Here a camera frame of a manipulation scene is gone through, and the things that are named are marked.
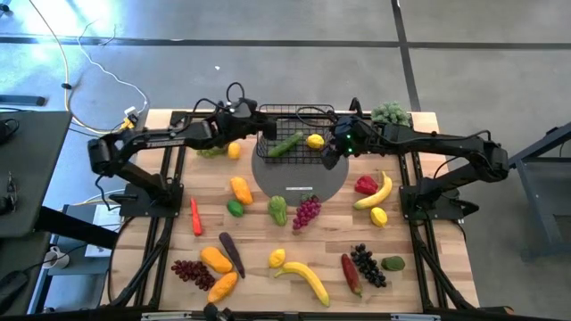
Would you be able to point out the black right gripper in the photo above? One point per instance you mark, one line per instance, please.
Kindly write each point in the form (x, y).
(352, 134)

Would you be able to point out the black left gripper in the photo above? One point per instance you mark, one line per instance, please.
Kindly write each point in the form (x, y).
(243, 125)

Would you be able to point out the yellow lemon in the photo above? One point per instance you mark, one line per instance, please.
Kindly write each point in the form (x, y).
(378, 217)
(277, 258)
(234, 150)
(315, 141)

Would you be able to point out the green cucumber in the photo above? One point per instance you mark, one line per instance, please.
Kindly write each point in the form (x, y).
(285, 144)

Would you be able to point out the red bell pepper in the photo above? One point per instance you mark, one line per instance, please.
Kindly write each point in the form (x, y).
(366, 185)

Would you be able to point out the green grape bunch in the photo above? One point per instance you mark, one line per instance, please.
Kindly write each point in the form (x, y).
(212, 152)

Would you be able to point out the pink grape bunch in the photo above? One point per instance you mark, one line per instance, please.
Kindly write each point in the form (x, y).
(305, 214)

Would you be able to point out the yellow banana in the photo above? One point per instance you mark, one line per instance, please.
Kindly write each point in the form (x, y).
(381, 194)
(308, 276)

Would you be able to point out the yellow mango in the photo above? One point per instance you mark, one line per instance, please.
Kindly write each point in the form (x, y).
(216, 260)
(241, 191)

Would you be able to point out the green starfruit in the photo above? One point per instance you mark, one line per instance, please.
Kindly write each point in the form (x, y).
(278, 209)

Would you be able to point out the green lime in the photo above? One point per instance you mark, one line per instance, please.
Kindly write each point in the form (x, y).
(235, 208)

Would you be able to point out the orange-red carrot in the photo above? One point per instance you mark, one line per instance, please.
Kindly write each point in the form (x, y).
(196, 218)

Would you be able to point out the black grape bunch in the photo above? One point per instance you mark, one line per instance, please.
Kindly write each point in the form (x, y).
(368, 266)

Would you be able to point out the dark red sweet potato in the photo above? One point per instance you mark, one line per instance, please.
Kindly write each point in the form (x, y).
(351, 273)

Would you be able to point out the green avocado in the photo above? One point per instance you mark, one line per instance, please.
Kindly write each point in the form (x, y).
(393, 263)

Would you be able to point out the dark purple eggplant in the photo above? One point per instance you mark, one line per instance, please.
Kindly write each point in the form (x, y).
(232, 254)

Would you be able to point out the dark red grape bunch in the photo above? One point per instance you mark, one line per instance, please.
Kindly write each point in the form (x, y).
(193, 273)

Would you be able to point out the orange mango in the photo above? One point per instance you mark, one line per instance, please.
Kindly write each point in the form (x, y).
(222, 287)

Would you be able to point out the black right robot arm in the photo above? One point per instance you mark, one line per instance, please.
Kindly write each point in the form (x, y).
(446, 140)

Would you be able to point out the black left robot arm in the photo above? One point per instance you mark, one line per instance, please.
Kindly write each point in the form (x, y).
(134, 142)

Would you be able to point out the grey round woven placemat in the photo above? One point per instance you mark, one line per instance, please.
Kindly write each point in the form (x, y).
(299, 178)

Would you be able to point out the white label strip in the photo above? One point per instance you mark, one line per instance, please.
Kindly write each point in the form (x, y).
(299, 188)

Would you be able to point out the green potted plant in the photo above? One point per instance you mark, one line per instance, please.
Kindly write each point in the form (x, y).
(391, 112)

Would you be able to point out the white power adaptor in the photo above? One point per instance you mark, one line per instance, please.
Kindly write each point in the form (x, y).
(131, 111)

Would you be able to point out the yellow plug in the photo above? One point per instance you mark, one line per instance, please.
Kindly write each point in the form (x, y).
(127, 124)

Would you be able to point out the white paper sheet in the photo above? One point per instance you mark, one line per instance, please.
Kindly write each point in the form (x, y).
(107, 216)

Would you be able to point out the blue-grey metal table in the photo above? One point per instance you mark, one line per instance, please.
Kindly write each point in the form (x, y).
(526, 153)

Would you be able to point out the dark grey desk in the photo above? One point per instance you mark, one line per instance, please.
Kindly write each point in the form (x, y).
(35, 169)

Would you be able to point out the black flat bar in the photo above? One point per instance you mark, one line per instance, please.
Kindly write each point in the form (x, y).
(22, 100)

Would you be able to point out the white mug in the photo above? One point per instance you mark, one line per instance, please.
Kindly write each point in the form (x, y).
(57, 258)

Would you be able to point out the black aluminium frame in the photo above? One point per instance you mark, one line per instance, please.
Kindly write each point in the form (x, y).
(334, 316)

